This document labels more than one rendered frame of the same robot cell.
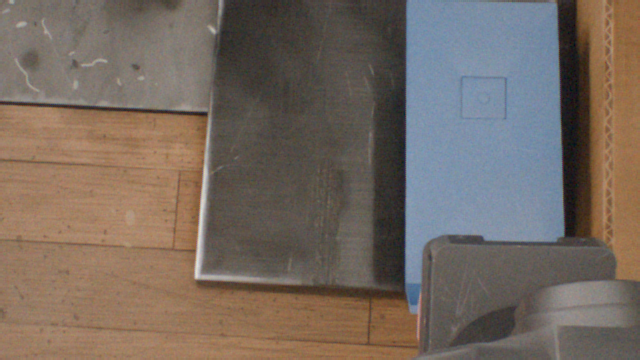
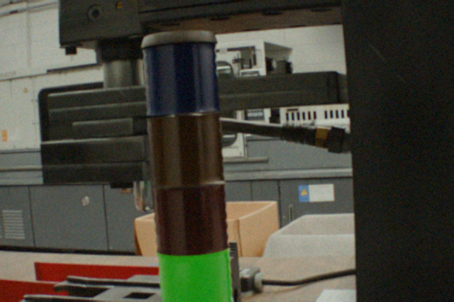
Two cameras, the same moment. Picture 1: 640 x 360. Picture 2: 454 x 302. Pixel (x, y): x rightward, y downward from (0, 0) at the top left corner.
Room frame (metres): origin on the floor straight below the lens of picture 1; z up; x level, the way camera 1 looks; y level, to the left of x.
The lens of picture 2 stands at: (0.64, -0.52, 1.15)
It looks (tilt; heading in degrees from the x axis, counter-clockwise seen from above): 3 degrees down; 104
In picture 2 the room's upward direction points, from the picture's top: 4 degrees counter-clockwise
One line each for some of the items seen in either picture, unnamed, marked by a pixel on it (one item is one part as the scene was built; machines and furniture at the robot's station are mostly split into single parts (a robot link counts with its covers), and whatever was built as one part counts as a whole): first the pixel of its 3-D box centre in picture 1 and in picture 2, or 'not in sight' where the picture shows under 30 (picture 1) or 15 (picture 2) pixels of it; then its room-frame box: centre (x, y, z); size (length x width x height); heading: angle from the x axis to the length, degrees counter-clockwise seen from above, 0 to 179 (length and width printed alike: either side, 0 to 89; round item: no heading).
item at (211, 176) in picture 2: not in sight; (185, 149); (0.53, -0.17, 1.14); 0.04 x 0.04 x 0.03
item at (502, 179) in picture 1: (487, 150); not in sight; (0.18, -0.08, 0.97); 0.15 x 0.07 x 0.03; 179
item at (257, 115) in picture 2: not in sight; (257, 95); (-0.42, 4.61, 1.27); 0.23 x 0.18 x 0.38; 84
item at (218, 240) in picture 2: not in sight; (190, 217); (0.53, -0.17, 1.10); 0.04 x 0.04 x 0.03
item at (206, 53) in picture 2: not in sight; (181, 80); (0.53, -0.17, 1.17); 0.04 x 0.04 x 0.03
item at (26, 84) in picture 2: not in sight; (119, 110); (-1.79, 5.27, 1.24); 2.95 x 0.98 x 0.90; 174
